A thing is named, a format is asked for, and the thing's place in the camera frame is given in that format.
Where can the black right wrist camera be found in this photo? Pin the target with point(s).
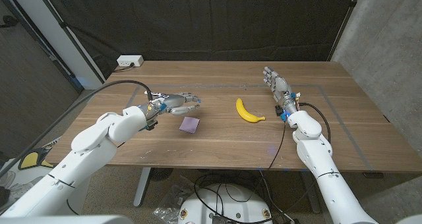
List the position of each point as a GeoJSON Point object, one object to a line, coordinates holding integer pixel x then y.
{"type": "Point", "coordinates": [279, 110]}

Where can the purple sticky note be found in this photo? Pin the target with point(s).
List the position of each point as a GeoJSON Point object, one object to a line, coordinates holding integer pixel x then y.
{"type": "Point", "coordinates": [189, 125]}

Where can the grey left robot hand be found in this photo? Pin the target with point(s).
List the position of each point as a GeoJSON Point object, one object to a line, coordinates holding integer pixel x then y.
{"type": "Point", "coordinates": [173, 102]}

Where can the white marker pen purple cap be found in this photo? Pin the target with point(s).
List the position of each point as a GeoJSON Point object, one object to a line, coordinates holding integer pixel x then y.
{"type": "Point", "coordinates": [155, 93]}

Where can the black backdrop stand pole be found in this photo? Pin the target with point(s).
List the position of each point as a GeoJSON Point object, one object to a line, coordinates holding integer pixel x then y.
{"type": "Point", "coordinates": [344, 23]}

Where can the white power strip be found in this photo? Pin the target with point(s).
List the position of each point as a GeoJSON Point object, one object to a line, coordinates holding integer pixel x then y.
{"type": "Point", "coordinates": [130, 60]}

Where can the grey tape outline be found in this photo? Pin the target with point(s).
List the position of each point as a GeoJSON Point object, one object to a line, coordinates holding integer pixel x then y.
{"type": "Point", "coordinates": [230, 85]}

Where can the white pillar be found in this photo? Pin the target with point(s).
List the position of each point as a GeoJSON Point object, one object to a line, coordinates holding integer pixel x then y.
{"type": "Point", "coordinates": [52, 29]}

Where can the grey table leg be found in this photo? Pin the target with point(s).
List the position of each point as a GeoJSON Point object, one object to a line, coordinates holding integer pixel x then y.
{"type": "Point", "coordinates": [310, 191]}

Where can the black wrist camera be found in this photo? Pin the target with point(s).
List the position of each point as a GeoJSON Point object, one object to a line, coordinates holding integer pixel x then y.
{"type": "Point", "coordinates": [151, 125]}
{"type": "Point", "coordinates": [279, 110]}

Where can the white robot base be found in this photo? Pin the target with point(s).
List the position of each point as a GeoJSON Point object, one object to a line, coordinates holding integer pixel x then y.
{"type": "Point", "coordinates": [227, 204]}

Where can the clear plastic bag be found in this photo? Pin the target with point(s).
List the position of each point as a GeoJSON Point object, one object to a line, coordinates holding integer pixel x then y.
{"type": "Point", "coordinates": [173, 201]}

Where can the black backdrop curtain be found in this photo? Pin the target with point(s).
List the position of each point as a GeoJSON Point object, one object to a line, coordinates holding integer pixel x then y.
{"type": "Point", "coordinates": [211, 19]}

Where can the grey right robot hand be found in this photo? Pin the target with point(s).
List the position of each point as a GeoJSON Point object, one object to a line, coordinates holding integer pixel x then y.
{"type": "Point", "coordinates": [281, 87]}

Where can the white table leg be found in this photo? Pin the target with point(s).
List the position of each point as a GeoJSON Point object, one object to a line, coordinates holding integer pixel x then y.
{"type": "Point", "coordinates": [142, 184]}

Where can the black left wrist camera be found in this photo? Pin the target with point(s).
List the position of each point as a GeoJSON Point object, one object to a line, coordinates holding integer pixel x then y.
{"type": "Point", "coordinates": [151, 125]}

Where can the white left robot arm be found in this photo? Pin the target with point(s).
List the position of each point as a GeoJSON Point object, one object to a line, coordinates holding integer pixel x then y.
{"type": "Point", "coordinates": [92, 141]}

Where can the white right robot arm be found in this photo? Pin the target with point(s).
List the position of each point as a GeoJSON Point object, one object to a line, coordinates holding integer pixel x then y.
{"type": "Point", "coordinates": [316, 151]}

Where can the yellow toy banana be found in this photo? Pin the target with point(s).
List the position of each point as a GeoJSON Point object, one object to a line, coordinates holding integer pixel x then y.
{"type": "Point", "coordinates": [245, 114]}

